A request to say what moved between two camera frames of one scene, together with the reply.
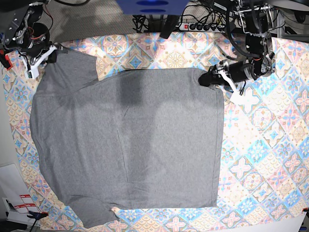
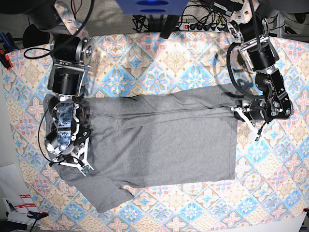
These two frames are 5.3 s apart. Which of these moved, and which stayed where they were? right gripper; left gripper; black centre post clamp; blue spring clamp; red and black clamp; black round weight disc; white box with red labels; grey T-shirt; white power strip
Moved: left gripper; right gripper; grey T-shirt
Stayed: red and black clamp; white box with red labels; black round weight disc; white power strip; blue spring clamp; black centre post clamp
